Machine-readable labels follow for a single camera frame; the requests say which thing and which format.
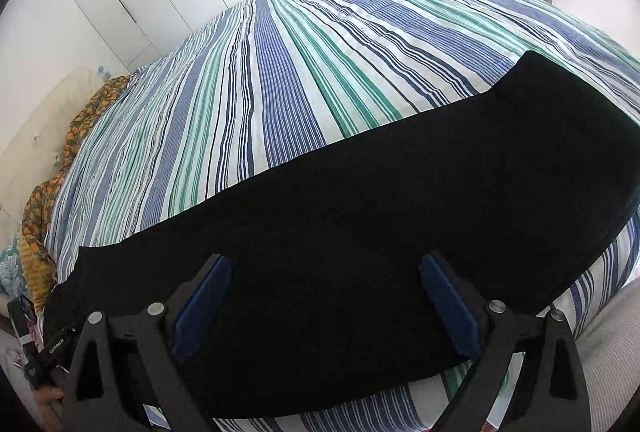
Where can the black pants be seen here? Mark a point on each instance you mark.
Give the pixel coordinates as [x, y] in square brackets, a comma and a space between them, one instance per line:
[520, 188]

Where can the cream upholstered headboard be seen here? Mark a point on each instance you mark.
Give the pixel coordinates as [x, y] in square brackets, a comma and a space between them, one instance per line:
[35, 152]

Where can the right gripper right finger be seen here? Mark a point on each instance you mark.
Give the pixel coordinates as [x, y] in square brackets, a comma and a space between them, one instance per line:
[550, 393]

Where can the orange floral green blanket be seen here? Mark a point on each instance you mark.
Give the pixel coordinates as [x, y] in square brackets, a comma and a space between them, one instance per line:
[38, 209]

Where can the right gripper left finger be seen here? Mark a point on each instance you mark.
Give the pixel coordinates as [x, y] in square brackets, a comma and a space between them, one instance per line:
[122, 365]

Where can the teal white patterned pillow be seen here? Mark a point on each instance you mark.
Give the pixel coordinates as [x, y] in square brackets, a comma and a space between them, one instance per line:
[13, 282]

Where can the striped blue green bedsheet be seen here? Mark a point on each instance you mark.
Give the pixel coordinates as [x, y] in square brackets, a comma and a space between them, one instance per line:
[270, 80]

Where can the mustard dotted pillow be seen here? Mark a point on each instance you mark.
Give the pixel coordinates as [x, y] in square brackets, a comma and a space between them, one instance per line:
[39, 270]

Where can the person's left hand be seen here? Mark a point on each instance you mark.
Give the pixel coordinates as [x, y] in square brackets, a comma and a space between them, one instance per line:
[44, 398]

